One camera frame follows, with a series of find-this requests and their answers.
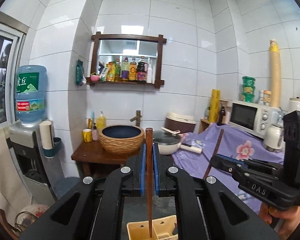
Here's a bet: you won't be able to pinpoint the brown wooden chopstick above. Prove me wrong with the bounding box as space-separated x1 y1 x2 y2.
145 128 153 239
203 129 224 179

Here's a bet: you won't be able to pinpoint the cream plastic utensil holder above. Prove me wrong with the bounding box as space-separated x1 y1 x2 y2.
127 215 178 240

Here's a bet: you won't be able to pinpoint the person's right hand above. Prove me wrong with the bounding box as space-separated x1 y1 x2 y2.
258 203 300 239

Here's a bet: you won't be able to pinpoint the white pot with lid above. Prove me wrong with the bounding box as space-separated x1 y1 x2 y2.
153 127 202 155

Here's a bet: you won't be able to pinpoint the woven basket sink bowl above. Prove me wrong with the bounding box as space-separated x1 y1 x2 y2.
98 125 145 154

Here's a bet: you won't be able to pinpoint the purple floral cloth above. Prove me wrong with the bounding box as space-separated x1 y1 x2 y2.
172 123 286 214

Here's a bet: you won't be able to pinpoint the bronze faucet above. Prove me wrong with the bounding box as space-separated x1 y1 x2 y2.
130 110 142 127

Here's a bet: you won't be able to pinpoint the dark glass bottle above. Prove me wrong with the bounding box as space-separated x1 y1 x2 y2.
217 106 225 126

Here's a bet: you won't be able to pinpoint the brown rice cooker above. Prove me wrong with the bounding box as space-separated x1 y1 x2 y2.
164 112 196 133

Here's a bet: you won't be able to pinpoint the yellow soap bottle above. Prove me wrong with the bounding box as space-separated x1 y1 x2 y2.
96 111 107 130

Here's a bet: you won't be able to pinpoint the white electric kettle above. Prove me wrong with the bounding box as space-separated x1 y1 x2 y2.
263 124 284 152

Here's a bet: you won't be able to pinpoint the white microwave oven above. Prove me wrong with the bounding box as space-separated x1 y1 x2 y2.
229 101 274 139

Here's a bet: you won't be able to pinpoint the dark wooden side table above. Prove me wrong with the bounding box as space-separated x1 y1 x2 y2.
71 141 140 176

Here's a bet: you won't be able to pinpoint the yellow mug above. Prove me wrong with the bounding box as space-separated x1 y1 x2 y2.
82 128 93 142

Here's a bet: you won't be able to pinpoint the yellow roll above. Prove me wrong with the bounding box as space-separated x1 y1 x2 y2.
209 89 221 122

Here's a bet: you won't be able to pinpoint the green instant noodle cups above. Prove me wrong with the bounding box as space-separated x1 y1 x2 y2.
241 76 255 102

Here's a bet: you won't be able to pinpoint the white bowl stacks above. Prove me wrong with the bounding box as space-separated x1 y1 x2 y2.
288 97 300 113

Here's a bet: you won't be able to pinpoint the green hanging packet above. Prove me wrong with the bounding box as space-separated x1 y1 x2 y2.
76 60 87 86

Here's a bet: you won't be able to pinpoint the paper cup stack holder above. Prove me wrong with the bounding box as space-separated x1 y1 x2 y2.
39 120 62 159

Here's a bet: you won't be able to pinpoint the grey water dispenser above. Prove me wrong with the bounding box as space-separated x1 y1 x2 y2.
8 121 64 206

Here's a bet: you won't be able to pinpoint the tall paper cup stack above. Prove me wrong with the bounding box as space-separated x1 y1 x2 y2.
269 40 282 108

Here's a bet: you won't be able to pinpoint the blue water jug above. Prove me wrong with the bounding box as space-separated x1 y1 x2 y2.
14 65 48 127

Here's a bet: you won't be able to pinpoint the beige cloth cover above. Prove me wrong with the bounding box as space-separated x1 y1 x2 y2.
0 129 31 224

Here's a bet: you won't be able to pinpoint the wooden chair with cushion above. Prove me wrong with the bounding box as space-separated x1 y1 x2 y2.
0 203 50 240

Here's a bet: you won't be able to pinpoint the dark wooden wall shelf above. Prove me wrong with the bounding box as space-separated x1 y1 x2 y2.
87 31 167 89

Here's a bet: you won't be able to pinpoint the window frame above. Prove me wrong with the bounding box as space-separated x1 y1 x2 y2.
0 12 29 129

